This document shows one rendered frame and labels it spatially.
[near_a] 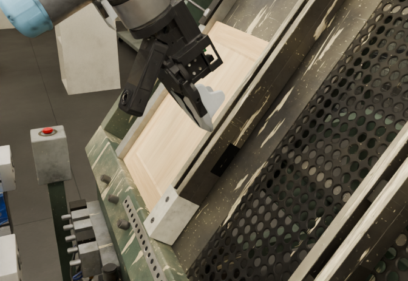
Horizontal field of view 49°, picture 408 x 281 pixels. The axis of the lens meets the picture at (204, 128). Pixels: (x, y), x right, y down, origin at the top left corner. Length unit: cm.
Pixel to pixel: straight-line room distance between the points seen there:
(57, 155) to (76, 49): 335
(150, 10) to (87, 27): 436
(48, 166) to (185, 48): 115
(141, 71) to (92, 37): 436
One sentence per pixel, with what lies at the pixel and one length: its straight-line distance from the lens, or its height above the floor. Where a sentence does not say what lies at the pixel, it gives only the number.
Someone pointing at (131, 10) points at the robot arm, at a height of 151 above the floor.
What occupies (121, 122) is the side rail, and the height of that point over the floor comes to 93.
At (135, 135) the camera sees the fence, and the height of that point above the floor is 98.
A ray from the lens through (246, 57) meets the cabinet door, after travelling 125.
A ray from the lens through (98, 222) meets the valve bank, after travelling 152.
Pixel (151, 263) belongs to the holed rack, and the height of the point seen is 89.
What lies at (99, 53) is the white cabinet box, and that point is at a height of 43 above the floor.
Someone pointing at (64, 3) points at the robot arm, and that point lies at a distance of 62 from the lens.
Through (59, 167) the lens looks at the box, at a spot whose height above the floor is 81.
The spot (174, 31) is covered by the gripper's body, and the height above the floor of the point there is 147.
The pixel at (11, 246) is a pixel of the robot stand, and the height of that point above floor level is 99.
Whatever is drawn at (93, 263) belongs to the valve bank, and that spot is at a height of 72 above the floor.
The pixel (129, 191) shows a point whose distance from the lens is 135.
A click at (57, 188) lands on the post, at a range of 181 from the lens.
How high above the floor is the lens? 160
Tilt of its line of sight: 23 degrees down
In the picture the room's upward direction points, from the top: straight up
